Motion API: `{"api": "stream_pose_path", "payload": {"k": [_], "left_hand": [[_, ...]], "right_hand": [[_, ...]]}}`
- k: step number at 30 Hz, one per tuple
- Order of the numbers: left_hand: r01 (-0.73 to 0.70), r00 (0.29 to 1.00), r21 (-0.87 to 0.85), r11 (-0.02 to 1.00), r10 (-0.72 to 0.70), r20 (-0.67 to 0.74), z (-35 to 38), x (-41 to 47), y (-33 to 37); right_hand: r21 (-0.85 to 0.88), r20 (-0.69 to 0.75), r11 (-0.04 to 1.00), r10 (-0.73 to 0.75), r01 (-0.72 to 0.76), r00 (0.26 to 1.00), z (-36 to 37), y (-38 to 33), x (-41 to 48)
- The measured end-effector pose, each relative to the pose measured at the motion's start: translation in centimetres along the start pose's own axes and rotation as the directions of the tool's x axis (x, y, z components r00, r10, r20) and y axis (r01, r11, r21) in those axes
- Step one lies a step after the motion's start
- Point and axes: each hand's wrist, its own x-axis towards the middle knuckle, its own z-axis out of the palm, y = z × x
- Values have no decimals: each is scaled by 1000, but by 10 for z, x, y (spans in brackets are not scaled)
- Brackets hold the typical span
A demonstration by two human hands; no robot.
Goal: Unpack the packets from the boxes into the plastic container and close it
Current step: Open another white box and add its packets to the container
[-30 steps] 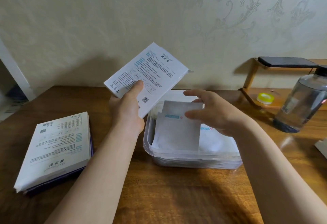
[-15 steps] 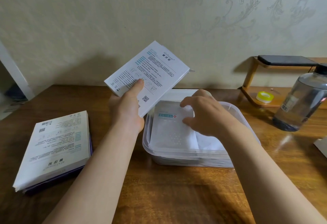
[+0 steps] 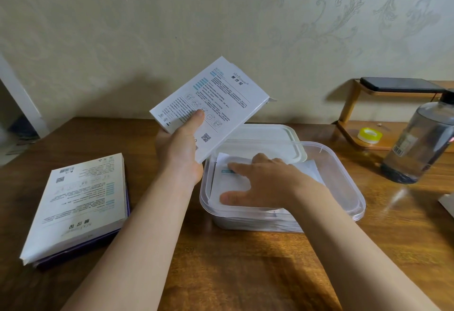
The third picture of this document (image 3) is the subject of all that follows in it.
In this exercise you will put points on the person's left hand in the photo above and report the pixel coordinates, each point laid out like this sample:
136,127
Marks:
177,154

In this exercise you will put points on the person's right hand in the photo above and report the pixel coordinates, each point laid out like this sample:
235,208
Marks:
276,186

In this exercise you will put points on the white container lid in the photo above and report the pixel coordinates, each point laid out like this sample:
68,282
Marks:
266,137

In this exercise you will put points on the clear plastic container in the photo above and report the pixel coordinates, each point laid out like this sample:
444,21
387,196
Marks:
344,186

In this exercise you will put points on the stack of white boxes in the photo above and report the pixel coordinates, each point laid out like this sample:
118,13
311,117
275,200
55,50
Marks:
220,98
447,206
81,200

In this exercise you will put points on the person's right forearm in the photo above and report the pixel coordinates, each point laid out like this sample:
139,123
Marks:
361,257

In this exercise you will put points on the person's left forearm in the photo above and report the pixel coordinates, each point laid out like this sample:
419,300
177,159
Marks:
134,247

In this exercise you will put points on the yellow tape roll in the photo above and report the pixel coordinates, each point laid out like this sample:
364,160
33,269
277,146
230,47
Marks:
369,135

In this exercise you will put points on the small wooden desk shelf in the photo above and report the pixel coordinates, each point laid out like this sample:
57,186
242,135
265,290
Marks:
386,140

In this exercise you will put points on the clear bottle with black cap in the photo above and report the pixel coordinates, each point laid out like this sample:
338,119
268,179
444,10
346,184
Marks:
422,140

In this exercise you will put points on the dark blue bundle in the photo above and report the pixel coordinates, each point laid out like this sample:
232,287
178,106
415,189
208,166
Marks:
23,126

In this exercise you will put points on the black smartphone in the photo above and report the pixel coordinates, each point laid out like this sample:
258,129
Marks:
400,84

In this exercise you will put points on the white papers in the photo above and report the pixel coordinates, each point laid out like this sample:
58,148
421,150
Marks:
16,149

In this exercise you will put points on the white bookshelf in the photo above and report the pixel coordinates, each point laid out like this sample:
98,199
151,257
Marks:
21,98

